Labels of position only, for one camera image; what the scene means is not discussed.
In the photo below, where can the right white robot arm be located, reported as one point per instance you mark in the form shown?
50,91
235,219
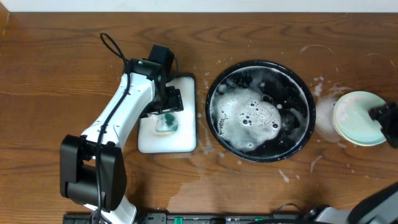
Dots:
380,207

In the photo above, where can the black tray of soap foam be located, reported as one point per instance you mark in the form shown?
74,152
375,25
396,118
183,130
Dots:
185,137

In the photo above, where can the green foamy sponge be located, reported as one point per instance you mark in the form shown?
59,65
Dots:
166,123

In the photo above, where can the yellow plate with red stain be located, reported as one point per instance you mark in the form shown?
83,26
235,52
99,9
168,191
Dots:
353,123

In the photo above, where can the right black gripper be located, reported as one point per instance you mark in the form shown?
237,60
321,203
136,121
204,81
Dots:
389,116

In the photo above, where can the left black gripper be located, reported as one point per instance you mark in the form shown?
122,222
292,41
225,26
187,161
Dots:
171,101

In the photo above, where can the pale green plate red stain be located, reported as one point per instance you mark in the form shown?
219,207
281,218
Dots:
363,97

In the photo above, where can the round black tray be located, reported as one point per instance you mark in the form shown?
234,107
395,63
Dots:
260,111

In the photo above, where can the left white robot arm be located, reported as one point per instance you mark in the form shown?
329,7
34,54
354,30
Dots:
92,170

